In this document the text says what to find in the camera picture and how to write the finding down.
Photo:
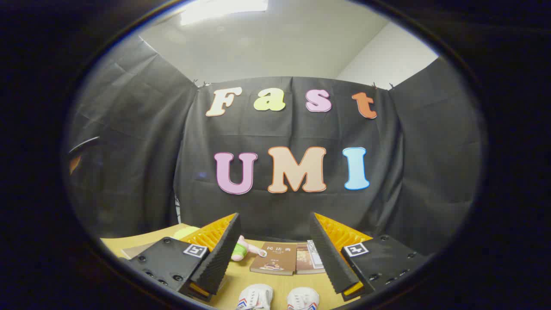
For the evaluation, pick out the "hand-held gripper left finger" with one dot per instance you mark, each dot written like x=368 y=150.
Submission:
x=221 y=254

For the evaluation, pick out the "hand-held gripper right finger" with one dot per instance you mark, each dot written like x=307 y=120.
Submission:
x=329 y=254

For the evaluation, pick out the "white shoe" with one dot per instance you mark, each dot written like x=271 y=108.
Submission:
x=256 y=298
x=303 y=299

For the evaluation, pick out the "brown fabric storage box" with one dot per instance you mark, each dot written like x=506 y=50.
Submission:
x=137 y=249

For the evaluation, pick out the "white patterned book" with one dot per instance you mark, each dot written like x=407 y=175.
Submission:
x=315 y=254

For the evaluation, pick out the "pink green plush toy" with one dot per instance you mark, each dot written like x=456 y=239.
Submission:
x=241 y=252

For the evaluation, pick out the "brown thick book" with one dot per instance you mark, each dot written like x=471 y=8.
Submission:
x=302 y=260

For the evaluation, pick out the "yellow plush toy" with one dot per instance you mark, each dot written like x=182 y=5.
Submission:
x=185 y=232

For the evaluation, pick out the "brown illustrated book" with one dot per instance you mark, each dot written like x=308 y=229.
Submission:
x=275 y=258

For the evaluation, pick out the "black backdrop cloth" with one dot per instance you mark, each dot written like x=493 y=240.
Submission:
x=142 y=172

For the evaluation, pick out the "black smartphone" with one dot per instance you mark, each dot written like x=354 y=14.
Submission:
x=86 y=143

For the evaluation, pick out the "ceiling light panel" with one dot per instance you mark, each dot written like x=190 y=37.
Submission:
x=224 y=9

